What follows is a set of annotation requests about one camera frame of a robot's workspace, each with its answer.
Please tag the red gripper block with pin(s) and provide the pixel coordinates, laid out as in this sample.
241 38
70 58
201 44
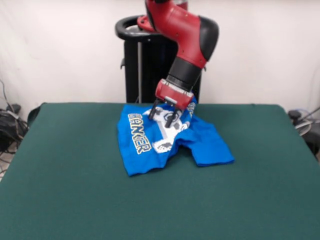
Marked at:
173 96

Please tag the blue printed t-shirt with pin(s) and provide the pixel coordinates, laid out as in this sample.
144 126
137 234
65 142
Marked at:
207 145

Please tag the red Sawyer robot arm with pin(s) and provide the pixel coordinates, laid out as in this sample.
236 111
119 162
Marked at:
185 32

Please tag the dark green table cloth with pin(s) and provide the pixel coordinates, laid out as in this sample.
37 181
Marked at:
100 200

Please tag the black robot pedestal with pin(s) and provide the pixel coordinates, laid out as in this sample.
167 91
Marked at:
150 70

